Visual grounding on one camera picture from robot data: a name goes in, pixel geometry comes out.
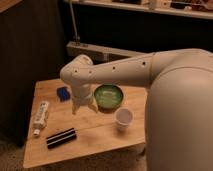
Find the grey metal beam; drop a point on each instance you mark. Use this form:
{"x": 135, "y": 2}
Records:
{"x": 99, "y": 53}

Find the wooden shelf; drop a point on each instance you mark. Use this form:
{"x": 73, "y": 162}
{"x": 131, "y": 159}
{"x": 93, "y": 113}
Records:
{"x": 202, "y": 9}

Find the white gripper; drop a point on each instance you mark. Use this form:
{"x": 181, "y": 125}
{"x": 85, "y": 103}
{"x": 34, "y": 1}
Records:
{"x": 82, "y": 95}

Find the black white striped box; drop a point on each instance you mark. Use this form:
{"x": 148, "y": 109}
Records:
{"x": 61, "y": 138}

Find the white toothpaste tube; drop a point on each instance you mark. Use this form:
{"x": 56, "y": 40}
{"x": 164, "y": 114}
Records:
{"x": 40, "y": 117}

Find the green ceramic bowl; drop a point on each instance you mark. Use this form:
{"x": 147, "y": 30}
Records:
{"x": 108, "y": 96}

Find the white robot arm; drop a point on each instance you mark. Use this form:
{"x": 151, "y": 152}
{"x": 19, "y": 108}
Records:
{"x": 179, "y": 106}

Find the metal pole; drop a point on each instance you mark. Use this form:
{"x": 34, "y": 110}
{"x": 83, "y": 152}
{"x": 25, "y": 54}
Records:
{"x": 76, "y": 36}

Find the wooden table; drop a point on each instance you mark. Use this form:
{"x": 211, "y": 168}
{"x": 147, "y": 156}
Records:
{"x": 96, "y": 132}

